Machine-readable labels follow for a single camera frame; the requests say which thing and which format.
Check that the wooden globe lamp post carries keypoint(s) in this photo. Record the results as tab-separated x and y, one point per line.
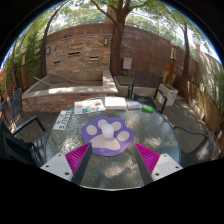
172	63

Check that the thin leaning tree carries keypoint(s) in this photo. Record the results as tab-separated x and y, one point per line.
43	53

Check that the slim straight tree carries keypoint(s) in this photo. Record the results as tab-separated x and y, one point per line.
186	50

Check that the colourful printed paper sheet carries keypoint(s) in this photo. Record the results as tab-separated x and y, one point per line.
89	106

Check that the small pale flat box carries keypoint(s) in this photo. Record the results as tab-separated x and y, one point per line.
134	105

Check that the purple paw-print mouse pad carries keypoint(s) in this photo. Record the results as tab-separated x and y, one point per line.
125	146

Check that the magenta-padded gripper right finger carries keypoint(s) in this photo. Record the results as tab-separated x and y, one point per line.
165	165

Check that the small green object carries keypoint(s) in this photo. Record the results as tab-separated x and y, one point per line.
147	108

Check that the wooden stick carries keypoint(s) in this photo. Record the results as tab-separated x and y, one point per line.
43	82

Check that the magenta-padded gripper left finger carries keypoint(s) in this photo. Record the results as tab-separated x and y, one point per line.
56	165

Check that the white closed book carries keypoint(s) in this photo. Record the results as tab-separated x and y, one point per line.
115	103

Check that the white square planter box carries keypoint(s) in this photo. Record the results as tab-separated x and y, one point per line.
168	94

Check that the grey wall utility box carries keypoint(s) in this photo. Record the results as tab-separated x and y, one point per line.
127	63

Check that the large forked tree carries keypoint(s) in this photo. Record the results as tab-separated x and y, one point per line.
116	43

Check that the raised stone planter bed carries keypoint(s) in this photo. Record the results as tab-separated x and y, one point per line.
66	90

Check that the black wall lantern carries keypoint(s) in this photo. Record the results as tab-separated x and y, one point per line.
48	50
105	41

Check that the white sheet with black text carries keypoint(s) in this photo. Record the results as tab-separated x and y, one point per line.
62	120

